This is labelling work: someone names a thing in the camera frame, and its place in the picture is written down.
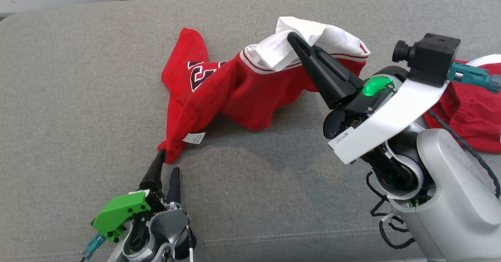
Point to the red shorts with white stripes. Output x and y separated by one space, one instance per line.
473 113

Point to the grey fabric sofa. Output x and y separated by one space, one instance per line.
98 78

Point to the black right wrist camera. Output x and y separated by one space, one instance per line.
434 58

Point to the red white Bulls jersey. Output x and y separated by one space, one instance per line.
242 94

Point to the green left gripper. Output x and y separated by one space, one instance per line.
121 211

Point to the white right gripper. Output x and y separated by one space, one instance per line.
391 113

